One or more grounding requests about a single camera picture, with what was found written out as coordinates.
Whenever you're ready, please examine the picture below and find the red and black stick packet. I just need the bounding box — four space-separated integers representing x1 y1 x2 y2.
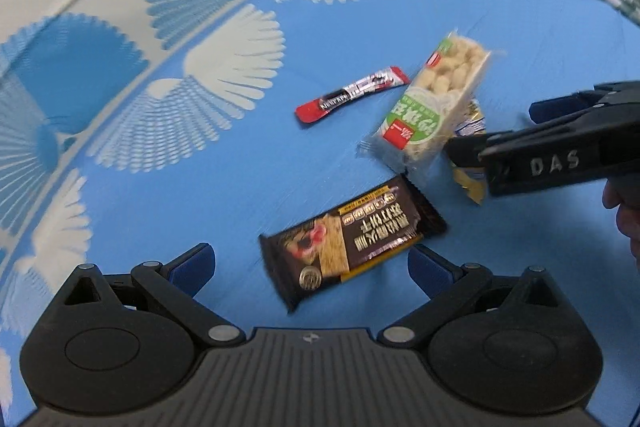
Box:
295 66 411 124

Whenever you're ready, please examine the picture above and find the small yellow snack packet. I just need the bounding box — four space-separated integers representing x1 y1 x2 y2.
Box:
449 99 489 206

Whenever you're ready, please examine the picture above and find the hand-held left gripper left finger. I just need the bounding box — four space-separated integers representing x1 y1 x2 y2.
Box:
52 242 247 350

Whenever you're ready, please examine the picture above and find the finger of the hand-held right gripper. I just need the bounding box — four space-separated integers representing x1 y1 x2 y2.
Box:
445 134 489 168
529 81 640 126

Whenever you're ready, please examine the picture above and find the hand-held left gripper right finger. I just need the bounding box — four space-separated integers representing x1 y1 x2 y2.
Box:
377 243 577 350

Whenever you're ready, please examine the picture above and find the person's right hand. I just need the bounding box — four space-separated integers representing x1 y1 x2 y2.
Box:
602 182 640 278

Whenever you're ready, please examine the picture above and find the puffed rice bar green label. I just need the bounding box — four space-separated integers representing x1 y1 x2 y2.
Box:
357 31 494 186

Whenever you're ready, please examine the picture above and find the dark brown cracker packet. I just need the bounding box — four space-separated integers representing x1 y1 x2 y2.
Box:
259 174 449 313

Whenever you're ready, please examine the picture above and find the blue fan-print blanket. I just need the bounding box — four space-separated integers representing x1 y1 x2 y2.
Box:
0 0 640 408

